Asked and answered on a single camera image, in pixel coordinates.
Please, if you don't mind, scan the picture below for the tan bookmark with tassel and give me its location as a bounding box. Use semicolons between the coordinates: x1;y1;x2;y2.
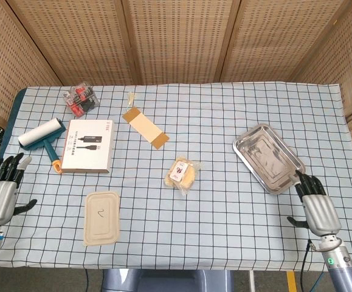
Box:
122;92;170;150

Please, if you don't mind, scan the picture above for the blue cable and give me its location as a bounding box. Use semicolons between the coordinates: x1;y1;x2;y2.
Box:
313;269;327;292

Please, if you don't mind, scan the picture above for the woven bamboo folding screen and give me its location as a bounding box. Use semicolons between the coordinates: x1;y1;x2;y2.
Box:
0;0;352;195

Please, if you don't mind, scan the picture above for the yellow floor tape strip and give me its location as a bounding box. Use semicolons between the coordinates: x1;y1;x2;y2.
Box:
286;271;297;292

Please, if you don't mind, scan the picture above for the teal lint roller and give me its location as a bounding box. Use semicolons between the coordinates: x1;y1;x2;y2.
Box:
18;118;66;174

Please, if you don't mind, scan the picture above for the beige pulp container lid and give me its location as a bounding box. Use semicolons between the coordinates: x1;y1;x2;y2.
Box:
83;190;121;246

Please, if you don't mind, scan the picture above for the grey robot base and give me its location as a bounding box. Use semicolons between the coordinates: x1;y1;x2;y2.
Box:
102;269;234;292

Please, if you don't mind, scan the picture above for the blue checked tablecloth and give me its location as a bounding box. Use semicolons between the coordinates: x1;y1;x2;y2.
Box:
0;81;352;272

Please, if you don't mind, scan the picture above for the dark teal table padding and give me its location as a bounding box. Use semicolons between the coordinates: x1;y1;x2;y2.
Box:
0;88;27;171

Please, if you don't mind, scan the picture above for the clear box of binder clips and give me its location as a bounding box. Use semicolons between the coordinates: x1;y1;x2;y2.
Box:
62;80;100;119

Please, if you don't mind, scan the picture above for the rectangular metal tray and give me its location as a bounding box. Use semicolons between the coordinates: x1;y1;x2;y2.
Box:
232;123;306;195

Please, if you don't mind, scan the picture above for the bread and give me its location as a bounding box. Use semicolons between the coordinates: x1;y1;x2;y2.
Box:
163;155;201;196

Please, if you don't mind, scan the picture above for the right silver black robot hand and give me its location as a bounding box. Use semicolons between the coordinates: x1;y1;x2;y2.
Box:
286;170;343;237

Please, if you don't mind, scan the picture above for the white flat product box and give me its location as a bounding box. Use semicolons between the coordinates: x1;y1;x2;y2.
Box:
60;119;114;175

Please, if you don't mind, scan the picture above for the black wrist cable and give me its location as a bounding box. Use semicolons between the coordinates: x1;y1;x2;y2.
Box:
299;239;320;292

